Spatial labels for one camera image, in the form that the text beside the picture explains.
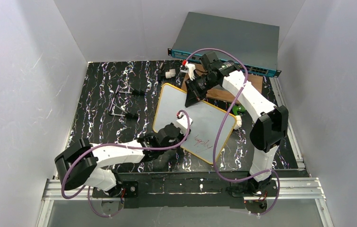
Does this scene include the yellow-framed whiteboard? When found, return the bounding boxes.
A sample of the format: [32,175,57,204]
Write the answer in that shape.
[153,83,226,165]

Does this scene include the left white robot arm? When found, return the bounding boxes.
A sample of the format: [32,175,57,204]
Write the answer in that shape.
[54,122,190,193]

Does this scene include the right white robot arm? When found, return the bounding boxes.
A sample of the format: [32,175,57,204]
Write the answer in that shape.
[182,48,288,192]

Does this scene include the wooden board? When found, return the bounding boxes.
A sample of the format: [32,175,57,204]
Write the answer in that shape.
[181,64,263,102]

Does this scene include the black and white marker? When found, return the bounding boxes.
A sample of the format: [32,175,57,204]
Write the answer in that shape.
[155,62,176,82]

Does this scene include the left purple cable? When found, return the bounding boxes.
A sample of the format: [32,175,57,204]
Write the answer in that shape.
[60,109,192,218]

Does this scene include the purple cable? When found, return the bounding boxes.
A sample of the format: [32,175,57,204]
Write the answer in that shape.
[60,109,192,218]
[183,48,281,216]

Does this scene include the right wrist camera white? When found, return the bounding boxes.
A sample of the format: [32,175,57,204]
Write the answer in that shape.
[180,60,196,80]

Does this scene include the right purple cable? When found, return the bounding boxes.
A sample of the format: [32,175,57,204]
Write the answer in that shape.
[183,48,281,216]

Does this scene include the teal network switch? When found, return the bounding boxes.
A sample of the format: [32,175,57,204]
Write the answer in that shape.
[168,12,281,78]

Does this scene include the aluminium frame rail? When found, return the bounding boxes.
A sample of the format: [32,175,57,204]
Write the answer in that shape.
[36,175,333,227]

